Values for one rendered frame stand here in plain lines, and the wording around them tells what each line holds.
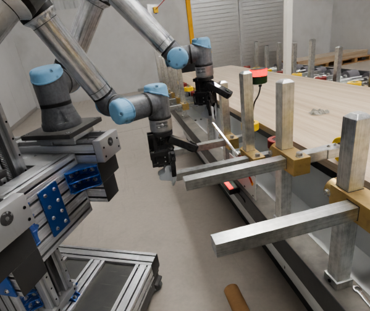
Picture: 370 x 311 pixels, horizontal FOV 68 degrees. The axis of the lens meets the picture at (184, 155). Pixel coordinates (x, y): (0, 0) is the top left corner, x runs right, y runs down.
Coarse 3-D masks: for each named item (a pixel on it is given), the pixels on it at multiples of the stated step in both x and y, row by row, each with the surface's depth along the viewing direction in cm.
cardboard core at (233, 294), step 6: (228, 288) 143; (234, 288) 142; (228, 294) 141; (234, 294) 138; (240, 294) 139; (228, 300) 140; (234, 300) 136; (240, 300) 135; (234, 306) 134; (240, 306) 132; (246, 306) 133
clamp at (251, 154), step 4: (240, 148) 110; (244, 152) 105; (248, 152) 103; (252, 152) 103; (256, 152) 102; (260, 152) 102; (248, 156) 101; (252, 156) 100; (264, 156) 99; (252, 160) 99
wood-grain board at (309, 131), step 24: (192, 72) 338; (216, 72) 308; (264, 96) 171; (312, 96) 156; (336, 96) 149; (360, 96) 143; (264, 120) 127; (312, 120) 118; (336, 120) 114; (312, 144) 95; (336, 168) 81
